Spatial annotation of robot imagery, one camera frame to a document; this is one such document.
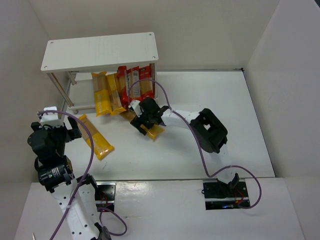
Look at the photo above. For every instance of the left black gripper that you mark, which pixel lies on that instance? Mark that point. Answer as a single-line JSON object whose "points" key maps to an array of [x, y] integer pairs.
{"points": [[61, 131]]}

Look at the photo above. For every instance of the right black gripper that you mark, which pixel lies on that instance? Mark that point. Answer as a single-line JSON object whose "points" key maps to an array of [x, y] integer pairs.
{"points": [[144, 118]]}

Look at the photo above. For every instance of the yellow spaghetti bag table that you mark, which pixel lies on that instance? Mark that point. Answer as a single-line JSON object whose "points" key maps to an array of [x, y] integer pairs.
{"points": [[101, 146], [152, 133]]}

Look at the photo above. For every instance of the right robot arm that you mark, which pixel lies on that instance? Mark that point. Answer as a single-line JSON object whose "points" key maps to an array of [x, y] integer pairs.
{"points": [[210, 133]]}

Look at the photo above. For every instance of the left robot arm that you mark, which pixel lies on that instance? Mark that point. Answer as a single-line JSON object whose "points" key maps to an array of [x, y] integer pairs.
{"points": [[75, 196]]}

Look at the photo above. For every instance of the yellow spaghetti bag on shelf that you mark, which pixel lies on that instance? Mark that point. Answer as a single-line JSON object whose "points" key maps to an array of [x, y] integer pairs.
{"points": [[101, 93]]}

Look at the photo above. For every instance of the white two-tier shelf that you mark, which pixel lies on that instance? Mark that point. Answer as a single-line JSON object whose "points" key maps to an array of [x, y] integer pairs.
{"points": [[70, 62]]}

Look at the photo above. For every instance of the red spaghetti bag right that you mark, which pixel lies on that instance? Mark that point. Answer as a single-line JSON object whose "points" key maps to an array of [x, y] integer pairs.
{"points": [[141, 86]]}

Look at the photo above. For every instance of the red spaghetti bag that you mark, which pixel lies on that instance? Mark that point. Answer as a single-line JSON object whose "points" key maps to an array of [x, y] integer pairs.
{"points": [[141, 86], [122, 74]]}

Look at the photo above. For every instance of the narrow yellow spaghetti bag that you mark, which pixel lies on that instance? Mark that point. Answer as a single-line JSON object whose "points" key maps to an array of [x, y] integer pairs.
{"points": [[116, 105]]}

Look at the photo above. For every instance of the red spaghetti bag left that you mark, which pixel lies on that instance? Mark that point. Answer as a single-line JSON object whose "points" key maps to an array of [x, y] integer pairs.
{"points": [[122, 74]]}

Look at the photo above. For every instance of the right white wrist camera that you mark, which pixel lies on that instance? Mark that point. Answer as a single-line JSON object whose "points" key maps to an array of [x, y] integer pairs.
{"points": [[135, 107]]}

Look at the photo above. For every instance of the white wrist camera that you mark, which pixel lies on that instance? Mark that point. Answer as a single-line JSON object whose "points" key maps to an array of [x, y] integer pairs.
{"points": [[135, 107], [50, 120]]}

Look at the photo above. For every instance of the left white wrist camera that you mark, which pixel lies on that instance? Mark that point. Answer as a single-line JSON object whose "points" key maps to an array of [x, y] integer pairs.
{"points": [[50, 120]]}

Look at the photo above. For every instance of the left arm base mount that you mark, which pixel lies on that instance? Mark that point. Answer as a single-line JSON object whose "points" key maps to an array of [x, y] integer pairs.
{"points": [[105, 195]]}

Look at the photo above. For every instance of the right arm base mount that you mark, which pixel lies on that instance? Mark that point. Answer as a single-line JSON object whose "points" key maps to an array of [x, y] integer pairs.
{"points": [[218, 197]]}

